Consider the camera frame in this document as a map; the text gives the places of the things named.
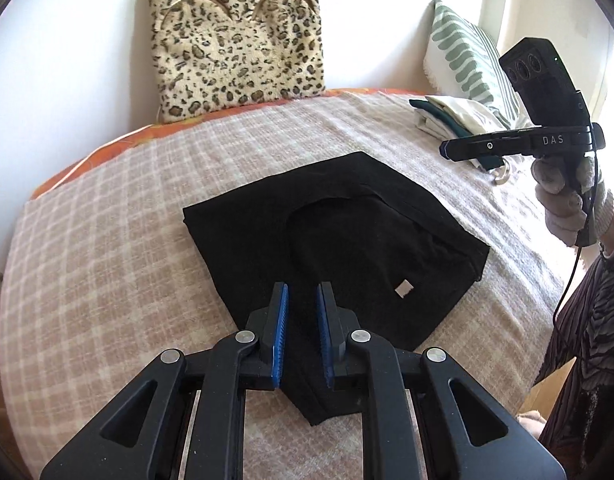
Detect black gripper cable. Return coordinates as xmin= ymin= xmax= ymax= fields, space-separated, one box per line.
xmin=553 ymin=242 xmax=585 ymax=341

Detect cream folded cloth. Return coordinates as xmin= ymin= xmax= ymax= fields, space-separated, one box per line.
xmin=427 ymin=95 xmax=508 ymax=136

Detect white green leaf pillow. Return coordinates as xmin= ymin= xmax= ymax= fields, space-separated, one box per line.
xmin=423 ymin=0 xmax=535 ymax=133

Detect leopard print cushion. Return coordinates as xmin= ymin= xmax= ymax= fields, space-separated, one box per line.
xmin=148 ymin=0 xmax=328 ymax=124

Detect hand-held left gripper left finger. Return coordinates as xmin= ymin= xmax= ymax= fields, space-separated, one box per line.
xmin=40 ymin=281 xmax=291 ymax=480

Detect black garment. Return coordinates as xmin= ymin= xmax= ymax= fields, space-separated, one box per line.
xmin=182 ymin=150 xmax=491 ymax=427

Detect white folded cloth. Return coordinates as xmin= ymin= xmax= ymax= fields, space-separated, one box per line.
xmin=416 ymin=114 xmax=449 ymax=139

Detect beige checked blanket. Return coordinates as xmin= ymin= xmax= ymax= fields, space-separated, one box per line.
xmin=0 ymin=91 xmax=582 ymax=480

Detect pile of folded clothes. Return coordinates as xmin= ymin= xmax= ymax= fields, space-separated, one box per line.
xmin=409 ymin=99 xmax=505 ymax=171

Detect person's right hand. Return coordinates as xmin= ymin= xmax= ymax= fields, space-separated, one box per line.
xmin=530 ymin=152 xmax=614 ymax=248

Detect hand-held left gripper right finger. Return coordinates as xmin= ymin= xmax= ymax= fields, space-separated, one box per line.
xmin=314 ymin=281 xmax=568 ymax=480

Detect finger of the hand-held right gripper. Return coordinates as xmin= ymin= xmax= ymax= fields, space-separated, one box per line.
xmin=439 ymin=132 xmax=535 ymax=162

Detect person's striped pants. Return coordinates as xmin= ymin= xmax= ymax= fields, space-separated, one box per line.
xmin=539 ymin=260 xmax=614 ymax=480

